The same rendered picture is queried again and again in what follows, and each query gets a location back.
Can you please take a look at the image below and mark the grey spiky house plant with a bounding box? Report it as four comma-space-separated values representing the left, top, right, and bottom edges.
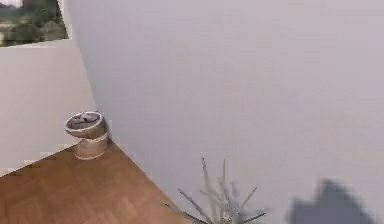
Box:
155, 157, 268, 224

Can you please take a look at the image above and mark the brown woven basket bin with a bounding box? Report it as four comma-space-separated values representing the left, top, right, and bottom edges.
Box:
63, 110, 110, 161

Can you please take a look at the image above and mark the window with green view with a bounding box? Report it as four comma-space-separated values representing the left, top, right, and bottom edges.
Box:
0, 0, 70, 48

